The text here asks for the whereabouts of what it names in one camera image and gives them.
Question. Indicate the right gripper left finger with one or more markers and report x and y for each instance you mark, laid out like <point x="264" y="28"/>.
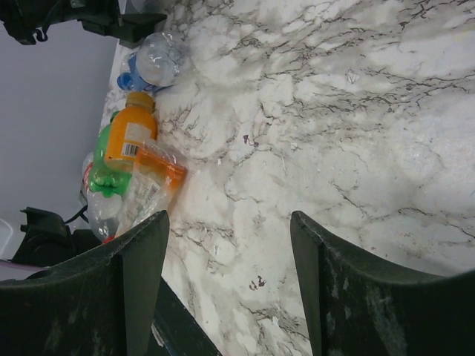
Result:
<point x="101" y="302"/>

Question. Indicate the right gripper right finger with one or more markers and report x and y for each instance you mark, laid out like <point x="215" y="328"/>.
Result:
<point x="356" y="303"/>

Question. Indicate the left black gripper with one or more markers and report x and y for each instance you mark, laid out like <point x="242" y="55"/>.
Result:
<point x="28" y="21"/>

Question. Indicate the crushed blue label bottle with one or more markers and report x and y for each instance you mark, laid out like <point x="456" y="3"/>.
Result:
<point x="158" y="62"/>

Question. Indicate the small orange bottle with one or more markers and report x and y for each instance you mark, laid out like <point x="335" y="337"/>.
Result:
<point x="133" y="125"/>

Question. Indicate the orange label large bottle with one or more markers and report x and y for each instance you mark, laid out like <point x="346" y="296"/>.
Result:
<point x="158" y="174"/>

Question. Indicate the clear bottle blue cap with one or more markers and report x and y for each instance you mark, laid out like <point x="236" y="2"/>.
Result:
<point x="129" y="78"/>

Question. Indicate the green crushed bottle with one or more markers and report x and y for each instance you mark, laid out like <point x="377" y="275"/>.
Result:
<point x="101" y="178"/>

